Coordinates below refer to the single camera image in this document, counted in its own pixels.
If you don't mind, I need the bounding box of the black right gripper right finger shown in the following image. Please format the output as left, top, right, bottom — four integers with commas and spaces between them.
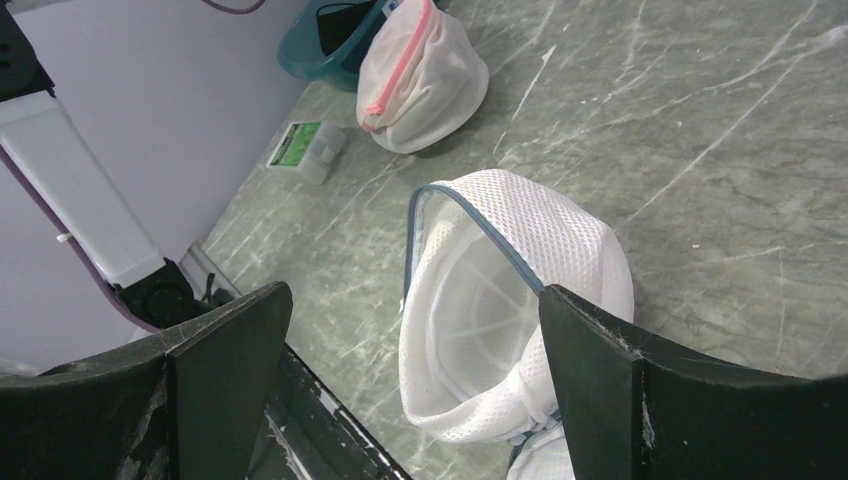
539, 285, 847, 479

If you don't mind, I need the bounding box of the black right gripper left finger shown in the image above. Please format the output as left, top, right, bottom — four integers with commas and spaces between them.
1, 282, 293, 479

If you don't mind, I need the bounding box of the white mesh blue zip laundry bag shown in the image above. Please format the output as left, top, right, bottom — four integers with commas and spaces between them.
398, 169, 635, 479

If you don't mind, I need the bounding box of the black bra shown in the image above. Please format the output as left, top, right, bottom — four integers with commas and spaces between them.
315, 1, 375, 56

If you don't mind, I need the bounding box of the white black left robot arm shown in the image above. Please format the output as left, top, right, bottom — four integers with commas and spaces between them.
1, 1, 234, 332

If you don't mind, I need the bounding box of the pink zip mesh laundry bag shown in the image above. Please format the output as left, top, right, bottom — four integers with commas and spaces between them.
356, 1, 490, 154

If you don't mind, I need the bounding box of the green label clear bit case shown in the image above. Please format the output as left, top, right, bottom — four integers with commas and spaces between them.
265, 121, 347, 185

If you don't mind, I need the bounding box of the teal plastic tray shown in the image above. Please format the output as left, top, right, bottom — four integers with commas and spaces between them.
277, 0, 390, 92

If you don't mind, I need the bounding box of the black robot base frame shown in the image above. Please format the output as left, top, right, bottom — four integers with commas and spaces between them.
245, 346, 410, 480

